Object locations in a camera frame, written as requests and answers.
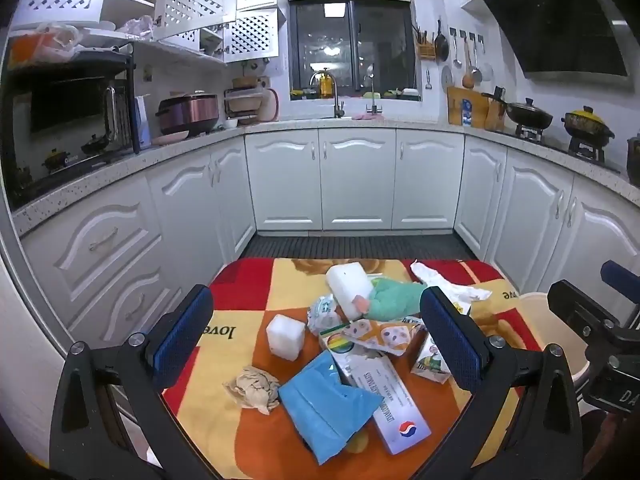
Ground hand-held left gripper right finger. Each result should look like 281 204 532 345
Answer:
419 286 585 480

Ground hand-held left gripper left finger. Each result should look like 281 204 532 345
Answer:
49 284 215 480

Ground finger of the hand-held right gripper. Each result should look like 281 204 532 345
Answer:
546 280 633 361
600 260 640 306

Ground white plastic bucket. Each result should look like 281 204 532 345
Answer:
517 291 593 388

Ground white tissue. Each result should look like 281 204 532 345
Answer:
410 260 493 317

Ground brown paper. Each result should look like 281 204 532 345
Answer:
223 366 282 415

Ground small white foam cube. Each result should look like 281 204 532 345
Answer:
266 314 307 362

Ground large white foam block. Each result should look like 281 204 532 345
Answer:
325 261 376 320

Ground white wrapper ball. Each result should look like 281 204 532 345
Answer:
306 294 346 333

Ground green white drink carton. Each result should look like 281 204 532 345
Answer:
410 332 451 385

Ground dotted orange white packet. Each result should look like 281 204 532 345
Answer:
345 317 426 356

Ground green cloth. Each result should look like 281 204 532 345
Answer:
367 277 428 322

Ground printed red yellow blanket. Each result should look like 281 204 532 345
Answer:
162 257 546 480

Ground long white cardboard box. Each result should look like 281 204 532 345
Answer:
340 352 432 456

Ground rainbow print packet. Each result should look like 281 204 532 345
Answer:
319 324 361 361

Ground gas stove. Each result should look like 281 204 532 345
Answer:
500 125 621 173

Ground blue plastic bag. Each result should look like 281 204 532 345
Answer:
277 350 385 466

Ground black wok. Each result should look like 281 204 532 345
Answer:
482 92 554 131

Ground white base cabinets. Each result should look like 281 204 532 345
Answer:
20 127 640 351

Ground wooden knife block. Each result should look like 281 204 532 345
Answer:
485 87 507 131

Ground pink plate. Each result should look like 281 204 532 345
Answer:
150 130 191 147

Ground wooden cutting board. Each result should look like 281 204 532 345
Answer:
447 86 488 127

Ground copper rice cooker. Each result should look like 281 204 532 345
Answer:
156 92 221 136

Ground dish rack with bowls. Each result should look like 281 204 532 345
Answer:
223 87 266 126

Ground hanging wooden spoon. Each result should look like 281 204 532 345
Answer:
462 40 475 88

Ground small steel water tap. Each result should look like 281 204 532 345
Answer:
365 72 385 115

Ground black microwave oven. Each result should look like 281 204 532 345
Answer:
0 77 138 206

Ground steel kitchen faucet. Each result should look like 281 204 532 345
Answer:
310 71 346 120

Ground black range hood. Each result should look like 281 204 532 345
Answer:
480 0 630 78

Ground hanging black frying pan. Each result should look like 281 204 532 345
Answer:
434 20 450 63

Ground wooden chopstick holder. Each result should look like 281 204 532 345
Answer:
414 27 435 60

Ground dark kitchen window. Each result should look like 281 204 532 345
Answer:
289 0 422 103

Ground orange plastic bag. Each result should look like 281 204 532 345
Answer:
7 25 81 68

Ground white lattice wall cabinets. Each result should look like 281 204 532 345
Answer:
15 0 281 66

